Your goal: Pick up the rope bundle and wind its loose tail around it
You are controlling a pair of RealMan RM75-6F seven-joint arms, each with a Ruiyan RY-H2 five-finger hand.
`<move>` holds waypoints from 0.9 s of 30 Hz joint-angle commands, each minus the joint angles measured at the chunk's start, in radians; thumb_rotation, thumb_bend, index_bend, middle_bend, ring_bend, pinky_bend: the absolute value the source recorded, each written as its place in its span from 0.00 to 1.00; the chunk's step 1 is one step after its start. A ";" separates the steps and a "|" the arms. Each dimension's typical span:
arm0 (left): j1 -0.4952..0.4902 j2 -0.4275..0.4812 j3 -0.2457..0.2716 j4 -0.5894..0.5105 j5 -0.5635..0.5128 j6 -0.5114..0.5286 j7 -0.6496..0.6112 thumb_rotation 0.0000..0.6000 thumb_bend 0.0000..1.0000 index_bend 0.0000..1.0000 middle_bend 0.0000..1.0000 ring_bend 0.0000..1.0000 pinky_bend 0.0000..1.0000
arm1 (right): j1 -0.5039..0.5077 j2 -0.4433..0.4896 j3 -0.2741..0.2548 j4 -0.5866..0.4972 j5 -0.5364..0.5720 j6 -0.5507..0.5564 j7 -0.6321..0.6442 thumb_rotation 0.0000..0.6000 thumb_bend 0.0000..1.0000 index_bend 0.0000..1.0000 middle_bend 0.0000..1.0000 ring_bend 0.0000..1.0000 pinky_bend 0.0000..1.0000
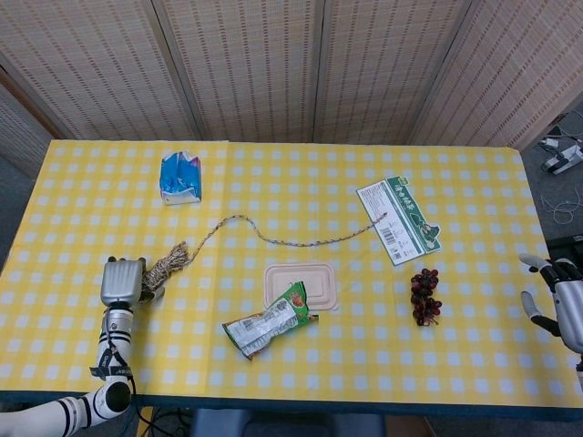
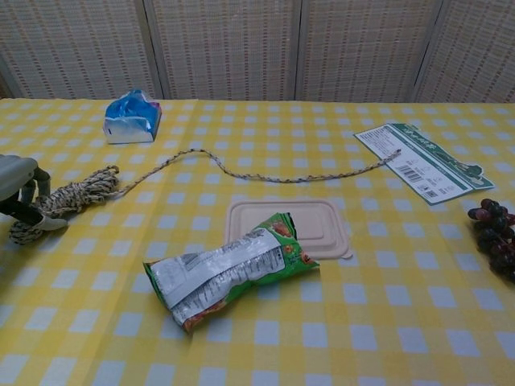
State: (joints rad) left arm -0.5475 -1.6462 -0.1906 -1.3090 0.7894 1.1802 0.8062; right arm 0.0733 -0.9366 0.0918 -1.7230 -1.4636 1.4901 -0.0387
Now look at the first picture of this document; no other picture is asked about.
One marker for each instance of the bamboo folding screen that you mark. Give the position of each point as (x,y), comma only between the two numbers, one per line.
(273,68)

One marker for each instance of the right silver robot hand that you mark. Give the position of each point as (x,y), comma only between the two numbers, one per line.
(571,305)

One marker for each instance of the yellow checked tablecloth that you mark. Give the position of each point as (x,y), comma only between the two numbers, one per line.
(319,378)

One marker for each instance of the dark blue chair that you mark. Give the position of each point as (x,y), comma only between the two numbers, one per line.
(282,423)

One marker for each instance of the beige pulp container lid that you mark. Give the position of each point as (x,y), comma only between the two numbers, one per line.
(314,280)

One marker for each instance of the green silver snack bag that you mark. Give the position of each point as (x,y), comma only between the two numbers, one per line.
(268,325)

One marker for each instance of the dark red grape bunch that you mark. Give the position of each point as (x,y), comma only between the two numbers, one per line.
(423,296)

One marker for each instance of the grey white floor device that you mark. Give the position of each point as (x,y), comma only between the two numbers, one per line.
(565,159)

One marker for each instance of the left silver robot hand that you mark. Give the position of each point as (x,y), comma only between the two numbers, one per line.
(120,282)

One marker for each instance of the blue tissue pack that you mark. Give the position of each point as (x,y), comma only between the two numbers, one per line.
(180,177)

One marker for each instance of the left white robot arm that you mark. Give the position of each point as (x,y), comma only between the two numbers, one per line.
(114,355)

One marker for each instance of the black box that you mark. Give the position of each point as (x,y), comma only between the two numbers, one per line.
(567,246)

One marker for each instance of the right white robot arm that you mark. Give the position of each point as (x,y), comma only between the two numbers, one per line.
(580,362)

